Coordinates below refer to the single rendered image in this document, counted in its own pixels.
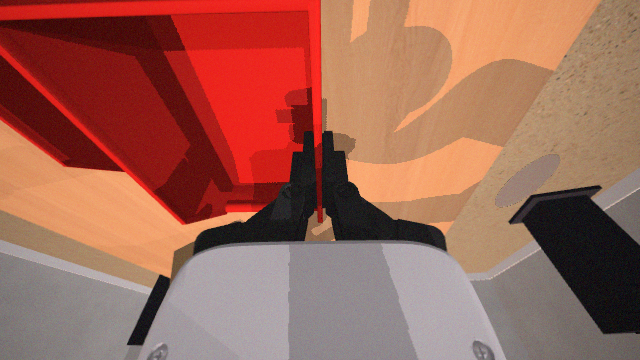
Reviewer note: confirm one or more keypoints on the red bin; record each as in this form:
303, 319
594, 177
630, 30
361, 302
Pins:
27, 111
203, 109

